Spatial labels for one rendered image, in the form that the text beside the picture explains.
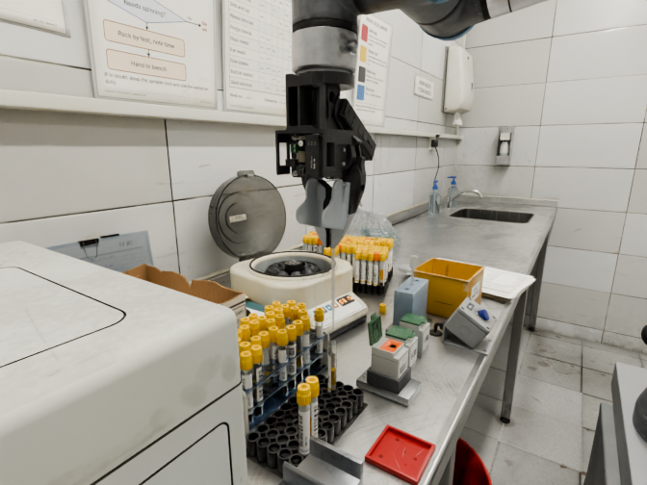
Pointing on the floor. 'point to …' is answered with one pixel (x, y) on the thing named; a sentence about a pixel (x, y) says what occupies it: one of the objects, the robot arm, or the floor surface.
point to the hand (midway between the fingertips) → (332, 237)
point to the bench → (437, 359)
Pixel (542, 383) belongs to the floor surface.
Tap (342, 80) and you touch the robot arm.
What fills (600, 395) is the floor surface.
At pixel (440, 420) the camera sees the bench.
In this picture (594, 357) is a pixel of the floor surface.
